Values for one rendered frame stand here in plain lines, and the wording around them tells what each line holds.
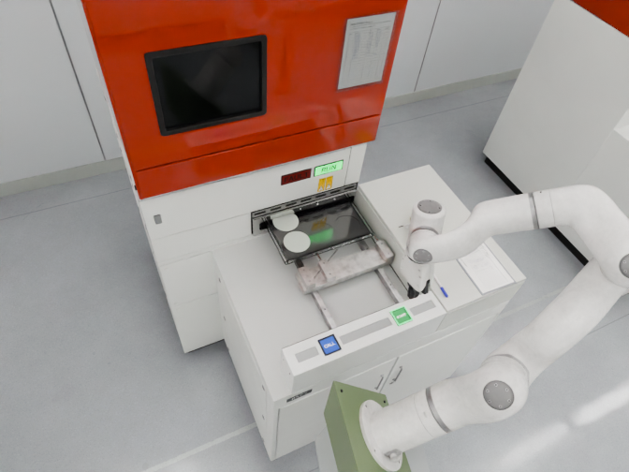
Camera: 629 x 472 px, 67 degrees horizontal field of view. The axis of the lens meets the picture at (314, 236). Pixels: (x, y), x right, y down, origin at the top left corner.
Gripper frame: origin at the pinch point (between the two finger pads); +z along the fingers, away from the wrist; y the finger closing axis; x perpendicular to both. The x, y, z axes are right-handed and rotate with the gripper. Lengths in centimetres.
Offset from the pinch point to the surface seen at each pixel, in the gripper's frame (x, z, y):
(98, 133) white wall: -74, 35, -219
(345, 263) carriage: -3.4, 16.7, -34.5
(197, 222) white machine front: -49, -1, -59
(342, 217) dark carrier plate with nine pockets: 5, 11, -53
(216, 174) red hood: -42, -25, -49
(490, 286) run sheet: 35.0, 14.8, -1.1
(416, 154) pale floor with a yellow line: 132, 78, -169
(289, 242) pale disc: -19, 12, -49
